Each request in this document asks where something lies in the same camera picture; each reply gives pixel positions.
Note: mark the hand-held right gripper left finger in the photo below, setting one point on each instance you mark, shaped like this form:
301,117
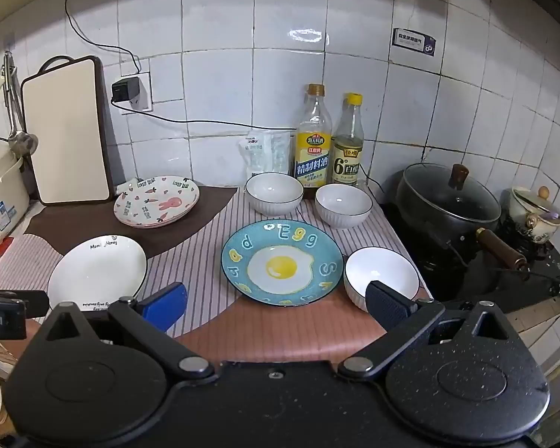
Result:
165,305

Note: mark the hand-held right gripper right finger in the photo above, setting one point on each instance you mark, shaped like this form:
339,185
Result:
387,303

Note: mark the white ribbed bowl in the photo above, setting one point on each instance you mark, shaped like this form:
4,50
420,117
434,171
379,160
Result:
274,191
343,205
378,266

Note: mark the rabbit print plate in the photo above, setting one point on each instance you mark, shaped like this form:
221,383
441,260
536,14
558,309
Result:
158,200

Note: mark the striped patterned table mat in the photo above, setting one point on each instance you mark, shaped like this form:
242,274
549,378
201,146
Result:
205,242

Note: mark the white plate with black rim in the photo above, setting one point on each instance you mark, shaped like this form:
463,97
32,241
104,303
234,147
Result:
98,270

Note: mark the pink rim plate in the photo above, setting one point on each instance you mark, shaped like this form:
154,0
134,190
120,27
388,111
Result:
182,220

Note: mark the black gas stove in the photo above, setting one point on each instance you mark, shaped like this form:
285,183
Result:
494,289

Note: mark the blue fried egg plate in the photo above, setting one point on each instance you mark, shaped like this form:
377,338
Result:
280,266

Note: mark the black wok with lid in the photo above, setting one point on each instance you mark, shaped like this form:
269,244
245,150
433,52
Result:
429,191

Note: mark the white rice cooker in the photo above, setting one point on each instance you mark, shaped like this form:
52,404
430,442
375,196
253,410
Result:
0,186

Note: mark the vinegar bottle yellow cap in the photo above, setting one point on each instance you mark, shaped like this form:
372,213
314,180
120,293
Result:
347,158

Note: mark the cream enamel pot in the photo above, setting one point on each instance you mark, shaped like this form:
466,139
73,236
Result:
522,214

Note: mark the cooking wine bottle yellow label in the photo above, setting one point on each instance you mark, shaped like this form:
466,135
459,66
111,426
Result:
312,158

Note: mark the white plastic packet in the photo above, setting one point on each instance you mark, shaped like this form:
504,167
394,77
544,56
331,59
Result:
254,154

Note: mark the metal ladle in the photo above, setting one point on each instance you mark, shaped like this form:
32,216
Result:
22,142

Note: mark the clear plastic bag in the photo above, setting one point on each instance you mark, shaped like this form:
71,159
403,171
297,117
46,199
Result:
282,149

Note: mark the white cutting board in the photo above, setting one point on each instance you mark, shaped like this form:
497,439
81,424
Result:
65,130

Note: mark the black charger plug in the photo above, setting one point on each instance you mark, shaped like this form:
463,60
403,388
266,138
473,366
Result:
126,89

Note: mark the white wall socket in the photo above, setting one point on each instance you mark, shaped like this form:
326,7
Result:
144,93

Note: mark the blue wall sticker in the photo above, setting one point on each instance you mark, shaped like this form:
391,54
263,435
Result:
413,42

